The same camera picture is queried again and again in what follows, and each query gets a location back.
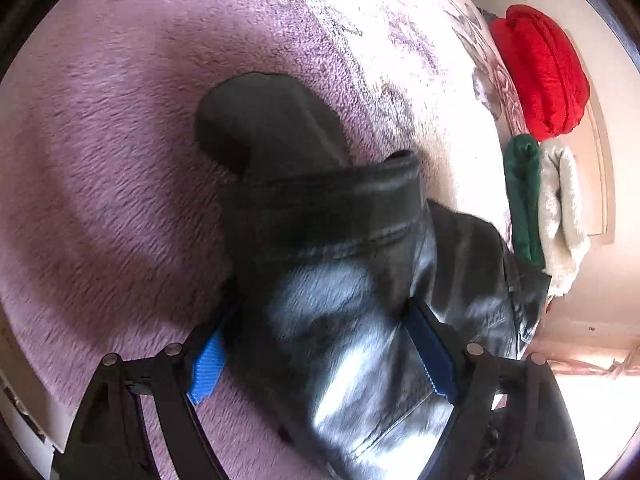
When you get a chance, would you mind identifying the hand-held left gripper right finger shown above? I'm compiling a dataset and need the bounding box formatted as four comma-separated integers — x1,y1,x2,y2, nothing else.
401,299,587,480

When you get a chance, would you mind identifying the green folded garment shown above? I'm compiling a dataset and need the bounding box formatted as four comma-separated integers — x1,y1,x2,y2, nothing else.
503,134,547,267

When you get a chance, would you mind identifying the red quilt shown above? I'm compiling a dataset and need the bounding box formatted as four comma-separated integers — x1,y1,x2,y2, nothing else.
489,4,592,142

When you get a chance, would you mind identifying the floral bed blanket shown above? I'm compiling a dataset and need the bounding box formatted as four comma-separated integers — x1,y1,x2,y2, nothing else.
0,0,518,480

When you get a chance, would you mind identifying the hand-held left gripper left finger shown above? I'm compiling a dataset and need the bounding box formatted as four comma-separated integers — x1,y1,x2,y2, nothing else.
51,305,240,480

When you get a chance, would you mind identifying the white fluffy folded garment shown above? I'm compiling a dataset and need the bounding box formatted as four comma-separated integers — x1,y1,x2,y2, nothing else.
538,138,592,297

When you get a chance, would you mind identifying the beige bed headboard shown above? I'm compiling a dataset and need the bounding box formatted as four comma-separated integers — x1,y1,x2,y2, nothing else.
564,29,617,235

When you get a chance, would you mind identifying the pink floral curtain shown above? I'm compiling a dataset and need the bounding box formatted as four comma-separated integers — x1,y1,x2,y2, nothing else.
530,342,640,383

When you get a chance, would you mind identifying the black leather jacket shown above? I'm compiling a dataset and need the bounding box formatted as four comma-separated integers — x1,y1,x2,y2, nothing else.
194,72,552,480

